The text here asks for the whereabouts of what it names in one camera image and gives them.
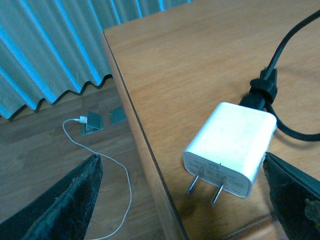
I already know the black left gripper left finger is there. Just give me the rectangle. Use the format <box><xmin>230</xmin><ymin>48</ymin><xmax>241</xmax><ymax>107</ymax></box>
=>
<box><xmin>0</xmin><ymin>154</ymin><xmax>103</xmax><ymax>240</ymax></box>

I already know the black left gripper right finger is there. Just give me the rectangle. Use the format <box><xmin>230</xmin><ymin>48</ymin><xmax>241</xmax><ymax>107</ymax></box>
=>
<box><xmin>263</xmin><ymin>152</ymin><xmax>320</xmax><ymax>240</ymax></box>

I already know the white plug adapter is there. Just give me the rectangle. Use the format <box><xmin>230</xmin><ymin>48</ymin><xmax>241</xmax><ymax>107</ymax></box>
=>
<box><xmin>78</xmin><ymin>115</ymin><xmax>88</xmax><ymax>124</ymax></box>

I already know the open grey floor socket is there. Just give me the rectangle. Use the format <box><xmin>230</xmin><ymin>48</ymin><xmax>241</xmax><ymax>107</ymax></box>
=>
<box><xmin>80</xmin><ymin>111</ymin><xmax>104</xmax><ymax>136</ymax></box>

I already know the closed grey floor plate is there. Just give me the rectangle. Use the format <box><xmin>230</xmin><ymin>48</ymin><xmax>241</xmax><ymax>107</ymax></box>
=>
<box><xmin>109</xmin><ymin>107</ymin><xmax>127</xmax><ymax>125</ymax></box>

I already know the light green curtain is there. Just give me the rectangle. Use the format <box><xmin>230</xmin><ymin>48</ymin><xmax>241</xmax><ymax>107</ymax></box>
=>
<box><xmin>0</xmin><ymin>0</ymin><xmax>183</xmax><ymax>119</ymax></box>

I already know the wooden nightstand cabinet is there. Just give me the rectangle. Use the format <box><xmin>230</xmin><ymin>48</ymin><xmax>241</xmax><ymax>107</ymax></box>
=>
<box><xmin>102</xmin><ymin>0</ymin><xmax>320</xmax><ymax>240</ymax></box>

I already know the white floor cable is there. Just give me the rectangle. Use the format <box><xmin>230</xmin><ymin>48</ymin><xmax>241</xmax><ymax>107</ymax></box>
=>
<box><xmin>61</xmin><ymin>118</ymin><xmax>133</xmax><ymax>240</ymax></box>

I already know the white wall charger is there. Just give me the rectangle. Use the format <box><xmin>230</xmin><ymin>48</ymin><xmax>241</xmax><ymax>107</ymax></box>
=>
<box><xmin>182</xmin><ymin>102</ymin><xmax>277</xmax><ymax>205</ymax></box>

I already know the black charger cable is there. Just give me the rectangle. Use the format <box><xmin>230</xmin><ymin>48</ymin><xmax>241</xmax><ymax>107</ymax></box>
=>
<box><xmin>238</xmin><ymin>11</ymin><xmax>320</xmax><ymax>142</ymax></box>

